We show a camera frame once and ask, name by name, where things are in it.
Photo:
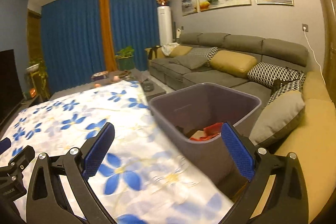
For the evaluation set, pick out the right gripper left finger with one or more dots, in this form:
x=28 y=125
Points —
x=46 y=199

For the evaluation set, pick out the white clothes on sofa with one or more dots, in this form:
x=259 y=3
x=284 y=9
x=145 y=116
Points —
x=168 y=48

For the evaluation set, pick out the mustard yellow cushion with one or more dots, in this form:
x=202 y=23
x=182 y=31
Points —
x=233 y=63

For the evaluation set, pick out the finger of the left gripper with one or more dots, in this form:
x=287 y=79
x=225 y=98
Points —
x=21 y=160
x=5 y=144

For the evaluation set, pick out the wall power socket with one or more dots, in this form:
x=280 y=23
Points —
x=305 y=27

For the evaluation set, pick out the grey sectional sofa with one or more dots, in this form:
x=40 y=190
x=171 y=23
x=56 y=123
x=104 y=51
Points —
x=263 y=88

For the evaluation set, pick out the black television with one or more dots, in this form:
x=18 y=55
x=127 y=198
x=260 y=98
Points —
x=10 y=88

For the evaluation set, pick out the large grey cushion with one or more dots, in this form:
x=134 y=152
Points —
x=278 y=119

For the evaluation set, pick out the orange curtain strip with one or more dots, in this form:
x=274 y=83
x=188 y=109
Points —
x=106 y=35

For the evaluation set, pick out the black white patterned cushion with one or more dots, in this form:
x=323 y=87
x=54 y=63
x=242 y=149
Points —
x=208 y=53

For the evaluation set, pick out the green potted plant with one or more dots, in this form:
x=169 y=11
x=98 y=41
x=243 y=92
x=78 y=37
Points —
x=125 y=59

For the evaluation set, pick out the dark coffee table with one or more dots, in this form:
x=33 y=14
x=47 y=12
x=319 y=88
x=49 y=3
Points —
x=133 y=76

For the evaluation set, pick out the red candy wrapper bag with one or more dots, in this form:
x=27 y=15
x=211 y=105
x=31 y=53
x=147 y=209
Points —
x=206 y=133

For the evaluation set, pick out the blue floral white tablecloth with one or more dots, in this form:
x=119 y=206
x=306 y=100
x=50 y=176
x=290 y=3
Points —
x=143 y=177

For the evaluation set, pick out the grey plastic trash bin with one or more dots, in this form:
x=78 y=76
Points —
x=196 y=107

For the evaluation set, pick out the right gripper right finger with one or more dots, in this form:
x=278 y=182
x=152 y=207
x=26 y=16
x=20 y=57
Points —
x=276 y=190

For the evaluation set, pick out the blue curtain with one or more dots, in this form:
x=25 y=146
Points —
x=72 y=43

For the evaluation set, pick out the near patterned cushion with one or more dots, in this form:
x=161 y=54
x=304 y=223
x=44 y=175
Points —
x=279 y=79

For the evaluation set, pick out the white standing air conditioner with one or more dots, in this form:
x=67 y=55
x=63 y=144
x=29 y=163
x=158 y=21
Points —
x=165 y=25

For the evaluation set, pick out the plant on stand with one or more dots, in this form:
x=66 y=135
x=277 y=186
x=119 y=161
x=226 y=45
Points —
x=37 y=72

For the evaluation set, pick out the far mustard cushion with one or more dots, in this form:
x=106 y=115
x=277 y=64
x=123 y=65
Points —
x=180 y=51

